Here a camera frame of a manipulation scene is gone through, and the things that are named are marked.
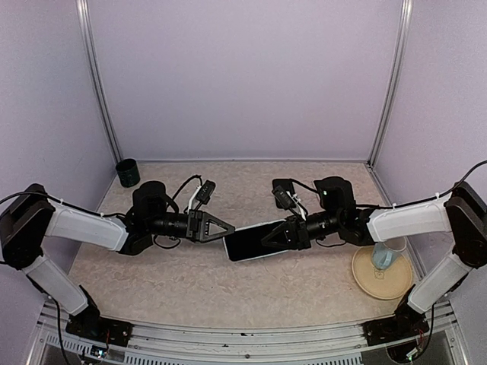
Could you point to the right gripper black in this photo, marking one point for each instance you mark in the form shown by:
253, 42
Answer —
302, 239

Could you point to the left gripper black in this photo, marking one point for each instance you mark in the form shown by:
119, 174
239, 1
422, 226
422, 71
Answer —
198, 226

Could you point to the light blue phone case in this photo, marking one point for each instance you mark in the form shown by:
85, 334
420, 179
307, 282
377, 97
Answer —
251, 243

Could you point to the black phone case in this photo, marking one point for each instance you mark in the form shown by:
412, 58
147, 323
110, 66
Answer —
287, 186

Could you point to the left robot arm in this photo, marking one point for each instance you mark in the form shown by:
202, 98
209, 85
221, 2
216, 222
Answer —
34, 218

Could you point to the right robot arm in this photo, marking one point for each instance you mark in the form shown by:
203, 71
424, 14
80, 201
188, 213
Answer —
459, 211

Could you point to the black cylindrical cup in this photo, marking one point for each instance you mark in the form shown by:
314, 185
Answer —
127, 171

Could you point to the light blue mug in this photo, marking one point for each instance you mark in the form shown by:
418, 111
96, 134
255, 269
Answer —
386, 253

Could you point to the beige plate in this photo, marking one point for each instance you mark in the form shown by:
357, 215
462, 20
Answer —
388, 284

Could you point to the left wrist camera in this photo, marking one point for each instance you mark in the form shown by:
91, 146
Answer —
201, 196

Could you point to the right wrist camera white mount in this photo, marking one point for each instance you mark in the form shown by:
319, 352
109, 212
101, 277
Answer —
285, 200

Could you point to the front aluminium rail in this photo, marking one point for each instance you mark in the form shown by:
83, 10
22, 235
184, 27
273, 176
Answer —
342, 343

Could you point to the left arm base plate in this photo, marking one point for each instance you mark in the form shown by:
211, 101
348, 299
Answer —
108, 331

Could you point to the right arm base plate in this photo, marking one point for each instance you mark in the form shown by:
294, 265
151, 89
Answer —
390, 329

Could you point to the left aluminium frame post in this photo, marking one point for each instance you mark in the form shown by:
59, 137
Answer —
96, 79

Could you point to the aluminium frame post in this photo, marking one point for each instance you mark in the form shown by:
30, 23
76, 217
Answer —
393, 83
96, 79

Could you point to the right aluminium frame post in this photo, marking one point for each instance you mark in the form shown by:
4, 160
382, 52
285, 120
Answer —
393, 83

